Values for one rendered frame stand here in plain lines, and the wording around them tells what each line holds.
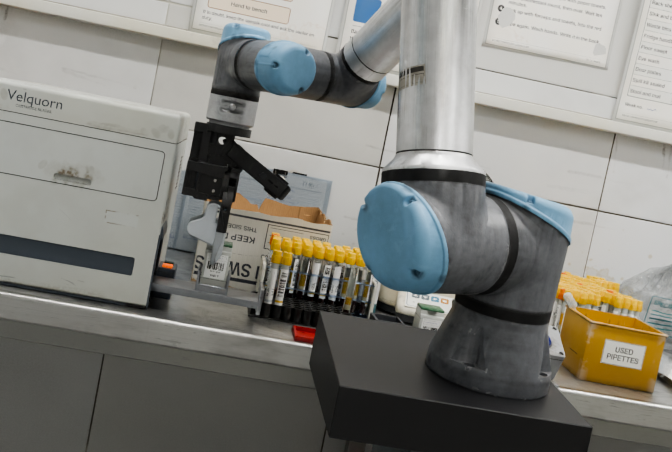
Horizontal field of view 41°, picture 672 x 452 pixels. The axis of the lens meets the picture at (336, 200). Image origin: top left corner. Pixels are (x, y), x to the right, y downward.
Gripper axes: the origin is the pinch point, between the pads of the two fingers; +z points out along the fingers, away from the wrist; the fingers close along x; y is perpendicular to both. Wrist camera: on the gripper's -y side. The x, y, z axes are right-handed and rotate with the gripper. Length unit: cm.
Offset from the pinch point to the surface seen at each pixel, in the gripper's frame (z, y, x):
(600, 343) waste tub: 3, -64, 1
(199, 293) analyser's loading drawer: 5.9, 1.7, 3.2
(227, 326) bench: 9.6, -3.3, 5.6
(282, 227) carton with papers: -3.2, -10.7, -25.0
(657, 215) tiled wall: -18, -98, -60
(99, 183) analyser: -8.0, 19.1, 4.3
